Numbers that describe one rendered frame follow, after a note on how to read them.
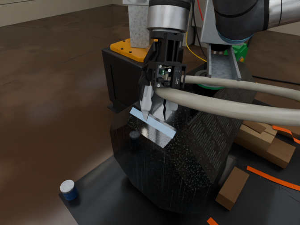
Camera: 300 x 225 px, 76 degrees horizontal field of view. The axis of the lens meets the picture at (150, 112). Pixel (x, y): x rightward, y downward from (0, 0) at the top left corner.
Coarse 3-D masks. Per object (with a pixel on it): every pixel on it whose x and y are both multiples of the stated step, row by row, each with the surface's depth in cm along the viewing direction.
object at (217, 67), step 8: (208, 48) 99; (232, 48) 99; (208, 56) 90; (216, 56) 102; (224, 56) 102; (232, 56) 91; (208, 64) 83; (216, 64) 93; (224, 64) 93; (232, 64) 88; (208, 72) 77; (216, 72) 86; (224, 72) 86; (232, 72) 85; (240, 80) 74
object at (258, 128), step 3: (246, 123) 185; (249, 123) 185; (252, 123) 185; (255, 123) 185; (249, 126) 181; (252, 126) 181; (255, 126) 181; (258, 126) 181; (261, 126) 181; (255, 129) 178; (258, 129) 178; (261, 129) 178; (264, 129) 178; (258, 132) 176; (261, 132) 175
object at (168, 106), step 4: (164, 100) 50; (164, 104) 50; (168, 104) 50; (172, 104) 48; (176, 104) 46; (164, 108) 51; (168, 108) 50; (172, 108) 48; (176, 108) 46; (164, 112) 51; (168, 112) 51; (164, 116) 51; (168, 116) 51
